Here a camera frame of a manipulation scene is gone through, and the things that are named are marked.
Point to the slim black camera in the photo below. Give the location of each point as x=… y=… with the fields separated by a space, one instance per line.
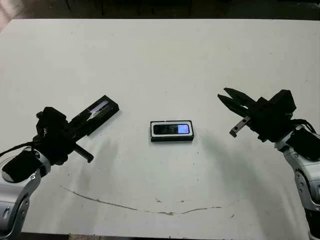
x=165 y=129

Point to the black box lid with window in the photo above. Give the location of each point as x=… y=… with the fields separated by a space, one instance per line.
x=110 y=106

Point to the black box white liner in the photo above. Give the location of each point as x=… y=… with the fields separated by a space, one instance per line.
x=172 y=138

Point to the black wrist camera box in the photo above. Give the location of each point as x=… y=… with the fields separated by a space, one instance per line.
x=283 y=101
x=51 y=117

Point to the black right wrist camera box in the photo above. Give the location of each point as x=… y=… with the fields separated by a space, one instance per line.
x=283 y=101

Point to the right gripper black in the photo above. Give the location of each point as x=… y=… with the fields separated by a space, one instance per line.
x=270 y=122

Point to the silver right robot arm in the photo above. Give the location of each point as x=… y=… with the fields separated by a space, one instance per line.
x=307 y=180

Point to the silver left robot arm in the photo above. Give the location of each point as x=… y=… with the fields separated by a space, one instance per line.
x=15 y=200

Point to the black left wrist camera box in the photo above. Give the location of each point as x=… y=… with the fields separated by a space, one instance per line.
x=51 y=117

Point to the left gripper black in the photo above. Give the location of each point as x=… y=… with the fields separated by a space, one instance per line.
x=57 y=142

